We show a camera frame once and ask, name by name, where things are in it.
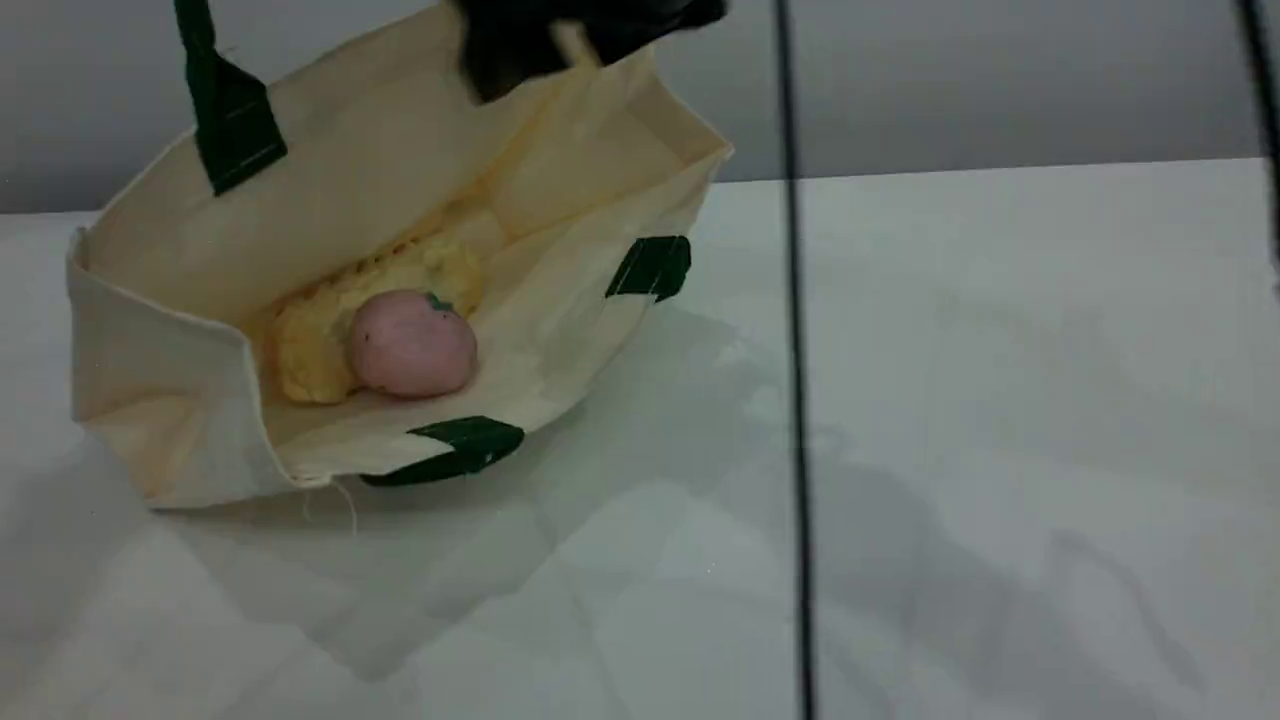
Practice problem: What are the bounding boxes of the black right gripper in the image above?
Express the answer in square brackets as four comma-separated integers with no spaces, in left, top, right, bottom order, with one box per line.
[455,0,731,103]

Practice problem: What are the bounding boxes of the cream canvas bag green handles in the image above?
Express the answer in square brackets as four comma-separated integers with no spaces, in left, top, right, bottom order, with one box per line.
[65,0,736,511]

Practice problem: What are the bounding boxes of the pink peach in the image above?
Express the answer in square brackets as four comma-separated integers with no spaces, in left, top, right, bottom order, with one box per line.
[345,290,479,399]

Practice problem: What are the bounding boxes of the long ridged golden bread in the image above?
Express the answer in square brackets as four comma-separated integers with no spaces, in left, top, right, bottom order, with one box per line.
[265,200,486,406]

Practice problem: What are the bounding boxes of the thin black cable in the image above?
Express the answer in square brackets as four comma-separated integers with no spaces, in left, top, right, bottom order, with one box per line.
[773,0,819,720]

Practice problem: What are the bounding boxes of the black cable with plug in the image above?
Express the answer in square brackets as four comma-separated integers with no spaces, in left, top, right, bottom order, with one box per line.
[1235,0,1280,301]

